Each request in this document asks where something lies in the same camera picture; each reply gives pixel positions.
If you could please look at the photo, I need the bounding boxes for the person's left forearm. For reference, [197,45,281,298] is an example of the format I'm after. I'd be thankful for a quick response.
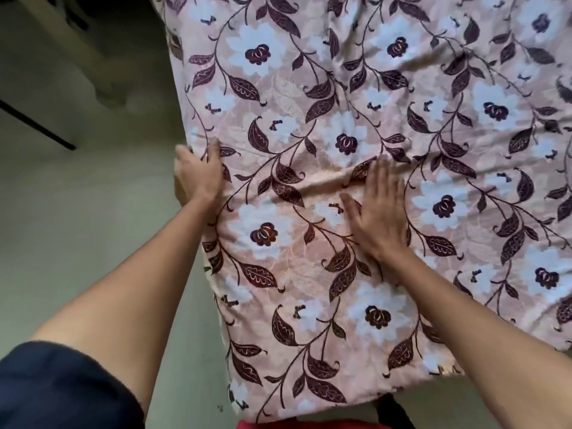
[31,196,220,416]

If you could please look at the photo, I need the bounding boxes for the person's right hand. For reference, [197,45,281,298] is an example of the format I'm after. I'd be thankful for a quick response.
[339,156,411,263]

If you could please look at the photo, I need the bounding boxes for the pink floral bed sheet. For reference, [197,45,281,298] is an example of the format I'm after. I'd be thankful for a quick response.
[150,0,572,424]

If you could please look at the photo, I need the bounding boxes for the person's black trousers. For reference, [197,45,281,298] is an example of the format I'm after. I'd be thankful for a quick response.
[377,393,419,429]

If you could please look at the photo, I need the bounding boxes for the person's left hand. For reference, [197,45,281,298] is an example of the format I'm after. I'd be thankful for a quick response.
[173,138,224,210]

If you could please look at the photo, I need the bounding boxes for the person's pink garment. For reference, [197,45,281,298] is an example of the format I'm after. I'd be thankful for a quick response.
[235,418,390,429]

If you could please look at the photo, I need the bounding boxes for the brown chair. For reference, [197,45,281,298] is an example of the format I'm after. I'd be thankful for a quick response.
[0,98,77,151]

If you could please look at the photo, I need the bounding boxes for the person's right forearm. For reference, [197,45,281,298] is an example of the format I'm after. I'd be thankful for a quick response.
[380,245,572,429]

